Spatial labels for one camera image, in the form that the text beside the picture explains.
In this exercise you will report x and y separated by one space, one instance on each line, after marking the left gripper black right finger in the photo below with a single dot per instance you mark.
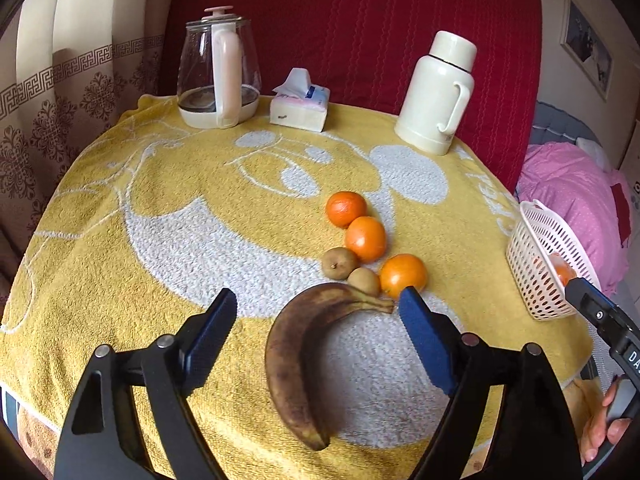
534 437

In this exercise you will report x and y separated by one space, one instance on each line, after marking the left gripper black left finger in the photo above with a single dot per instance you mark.
102 437

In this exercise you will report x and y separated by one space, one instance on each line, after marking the overripe brown banana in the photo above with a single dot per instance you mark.
297 327

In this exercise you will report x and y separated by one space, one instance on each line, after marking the white plastic basket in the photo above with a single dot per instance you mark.
539 233

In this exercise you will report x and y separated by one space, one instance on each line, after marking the brown kiwi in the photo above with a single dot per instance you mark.
338 263
366 281

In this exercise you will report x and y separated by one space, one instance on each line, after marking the orange mandarin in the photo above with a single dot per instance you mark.
366 237
343 207
400 272

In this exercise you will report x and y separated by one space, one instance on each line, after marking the right hand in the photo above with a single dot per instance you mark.
597 430

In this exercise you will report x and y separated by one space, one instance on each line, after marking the bagged orange fruit in basket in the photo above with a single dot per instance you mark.
562 268

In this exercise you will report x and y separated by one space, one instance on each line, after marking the pink bedding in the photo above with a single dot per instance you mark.
595 204

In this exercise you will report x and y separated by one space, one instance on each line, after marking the yellow cartoon towel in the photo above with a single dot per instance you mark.
155 218

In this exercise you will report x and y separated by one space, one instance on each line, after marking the tissue pack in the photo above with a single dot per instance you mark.
299 103

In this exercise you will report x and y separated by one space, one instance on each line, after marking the cream thermos flask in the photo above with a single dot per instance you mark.
439 92

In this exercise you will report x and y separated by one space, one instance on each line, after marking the patterned beige curtain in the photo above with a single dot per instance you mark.
69 70

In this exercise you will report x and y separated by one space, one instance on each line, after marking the red quilted headboard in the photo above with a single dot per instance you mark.
364 52

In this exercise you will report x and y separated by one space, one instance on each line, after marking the grey bed frame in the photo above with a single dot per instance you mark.
551 124

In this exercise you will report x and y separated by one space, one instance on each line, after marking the glass kettle pink handle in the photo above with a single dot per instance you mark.
219 80

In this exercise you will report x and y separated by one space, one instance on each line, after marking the framed wall picture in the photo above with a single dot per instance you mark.
580 39

